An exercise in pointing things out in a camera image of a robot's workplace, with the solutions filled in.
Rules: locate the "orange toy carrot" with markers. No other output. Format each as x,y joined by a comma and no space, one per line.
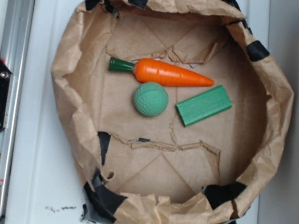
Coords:
150,70

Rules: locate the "green rectangular block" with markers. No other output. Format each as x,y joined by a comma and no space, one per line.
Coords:
204,105

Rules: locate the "aluminium extrusion rail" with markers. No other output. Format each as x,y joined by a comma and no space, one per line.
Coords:
14,49

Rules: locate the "brown paper bag tray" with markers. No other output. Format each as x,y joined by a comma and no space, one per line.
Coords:
139,170

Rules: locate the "green foam ball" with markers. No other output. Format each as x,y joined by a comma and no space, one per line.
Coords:
150,99

